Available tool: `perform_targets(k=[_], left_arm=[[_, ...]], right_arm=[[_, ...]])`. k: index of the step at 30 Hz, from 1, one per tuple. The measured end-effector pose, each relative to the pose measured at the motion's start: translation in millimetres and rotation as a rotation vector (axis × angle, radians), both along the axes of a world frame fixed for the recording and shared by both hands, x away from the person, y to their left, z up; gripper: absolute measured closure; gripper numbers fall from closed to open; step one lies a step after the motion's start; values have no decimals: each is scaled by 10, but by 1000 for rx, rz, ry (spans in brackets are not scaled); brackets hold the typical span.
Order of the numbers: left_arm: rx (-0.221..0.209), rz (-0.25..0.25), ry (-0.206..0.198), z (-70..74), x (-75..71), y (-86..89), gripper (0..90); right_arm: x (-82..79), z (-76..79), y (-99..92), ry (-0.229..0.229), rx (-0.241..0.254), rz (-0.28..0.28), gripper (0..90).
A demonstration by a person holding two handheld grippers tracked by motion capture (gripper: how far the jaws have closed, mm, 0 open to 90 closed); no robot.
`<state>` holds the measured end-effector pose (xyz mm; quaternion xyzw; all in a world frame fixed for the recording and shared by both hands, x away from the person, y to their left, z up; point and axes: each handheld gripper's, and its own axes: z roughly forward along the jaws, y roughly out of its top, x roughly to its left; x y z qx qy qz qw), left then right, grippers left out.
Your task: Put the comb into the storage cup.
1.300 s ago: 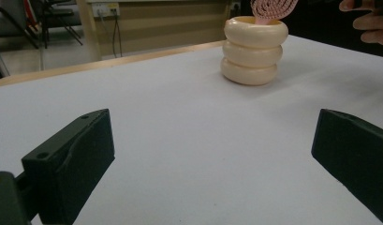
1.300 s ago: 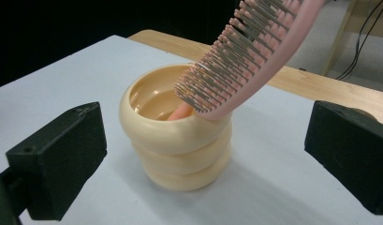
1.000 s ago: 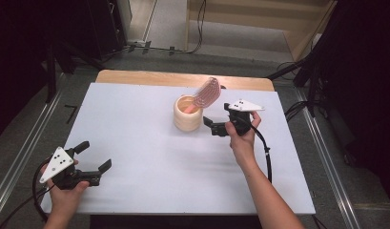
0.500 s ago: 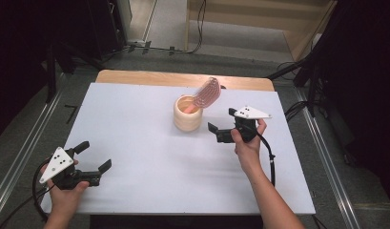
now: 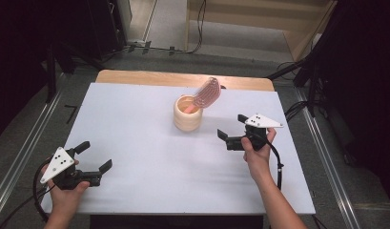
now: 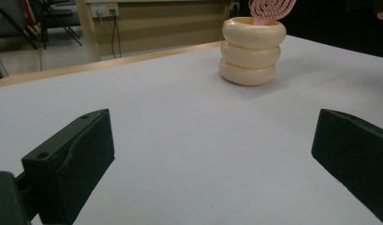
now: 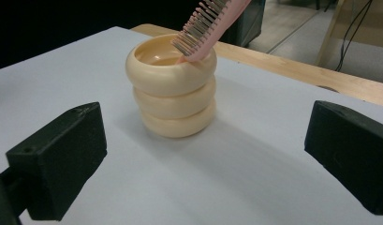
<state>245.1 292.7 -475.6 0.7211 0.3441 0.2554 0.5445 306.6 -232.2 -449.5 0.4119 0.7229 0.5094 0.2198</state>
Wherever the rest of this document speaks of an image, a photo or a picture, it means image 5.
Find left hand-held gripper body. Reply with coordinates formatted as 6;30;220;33
39;146;103;191

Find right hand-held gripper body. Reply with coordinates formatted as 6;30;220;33
225;113;284;152

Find beige ribbed cup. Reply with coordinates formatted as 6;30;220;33
173;94;204;133

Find pink hairbrush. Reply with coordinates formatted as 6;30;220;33
183;76;222;115

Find person's right hand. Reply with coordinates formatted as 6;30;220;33
240;127;277;184

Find person's left hand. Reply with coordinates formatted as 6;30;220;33
47;180;91;219

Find white table cover sheet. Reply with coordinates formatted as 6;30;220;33
39;82;317;216

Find black metal stand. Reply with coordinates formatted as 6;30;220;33
267;0;330;119
44;40;105;104

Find wooden table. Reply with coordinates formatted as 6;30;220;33
95;70;276;93

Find light wooden platform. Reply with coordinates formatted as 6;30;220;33
185;0;339;62

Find black curtain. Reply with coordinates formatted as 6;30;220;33
320;0;390;211
0;0;91;145

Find black computer case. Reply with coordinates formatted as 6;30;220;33
87;0;129;61

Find black gripper cable with plug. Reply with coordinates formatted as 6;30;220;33
265;139;285;191

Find bundle of black cables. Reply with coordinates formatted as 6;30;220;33
283;99;311;123

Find black looped gripper cable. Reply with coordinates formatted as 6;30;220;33
32;158;51;223

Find silver metal floor rail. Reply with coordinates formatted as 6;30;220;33
295;88;362;229
0;72;66;218

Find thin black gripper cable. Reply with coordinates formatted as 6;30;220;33
0;189;48;229

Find black hanging cable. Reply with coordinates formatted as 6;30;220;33
186;0;207;54

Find black floor cable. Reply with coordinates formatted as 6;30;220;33
101;40;191;61

